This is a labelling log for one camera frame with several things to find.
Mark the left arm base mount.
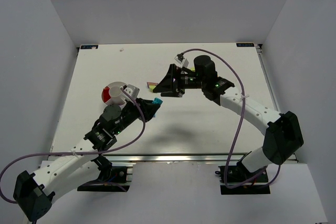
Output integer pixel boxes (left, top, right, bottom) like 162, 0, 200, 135
77, 155, 131, 193

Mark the teal stepped lego brick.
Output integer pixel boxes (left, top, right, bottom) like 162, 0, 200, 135
152, 98, 163, 105

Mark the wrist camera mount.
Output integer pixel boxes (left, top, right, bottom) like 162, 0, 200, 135
123, 84, 140, 100
174, 53, 189, 68

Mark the lime lego under tile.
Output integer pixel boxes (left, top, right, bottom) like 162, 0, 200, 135
149, 86, 155, 93

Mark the left blue corner label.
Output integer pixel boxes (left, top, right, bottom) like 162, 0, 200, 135
80, 45, 98, 50

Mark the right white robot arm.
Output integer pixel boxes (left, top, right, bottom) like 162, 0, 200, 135
153, 55, 304, 178

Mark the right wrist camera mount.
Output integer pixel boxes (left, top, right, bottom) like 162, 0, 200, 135
174, 53, 189, 68

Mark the red lego brick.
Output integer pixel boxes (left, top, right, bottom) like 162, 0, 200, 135
102, 86, 111, 103

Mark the white divided round container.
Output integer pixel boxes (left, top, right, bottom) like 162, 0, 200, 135
104, 81, 127, 108

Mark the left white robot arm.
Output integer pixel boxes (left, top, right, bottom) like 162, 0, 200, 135
13, 98, 162, 222

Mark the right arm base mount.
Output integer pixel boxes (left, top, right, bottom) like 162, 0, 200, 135
215, 153, 271, 196

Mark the blue corner label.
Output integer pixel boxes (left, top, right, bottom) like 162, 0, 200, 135
236, 42, 255, 47
80, 45, 98, 50

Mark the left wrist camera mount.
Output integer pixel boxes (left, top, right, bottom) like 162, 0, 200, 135
123, 84, 140, 100

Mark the right blue corner label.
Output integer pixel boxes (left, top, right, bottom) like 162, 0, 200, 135
236, 42, 255, 47

